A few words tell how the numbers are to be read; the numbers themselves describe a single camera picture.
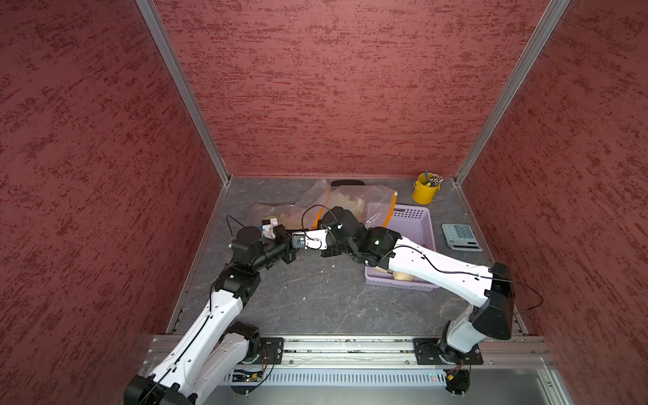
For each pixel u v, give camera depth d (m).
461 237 0.99
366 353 0.76
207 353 0.45
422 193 1.08
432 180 0.98
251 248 0.55
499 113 0.95
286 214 0.99
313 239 0.60
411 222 1.03
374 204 0.99
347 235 0.52
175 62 0.81
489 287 0.42
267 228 0.71
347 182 1.19
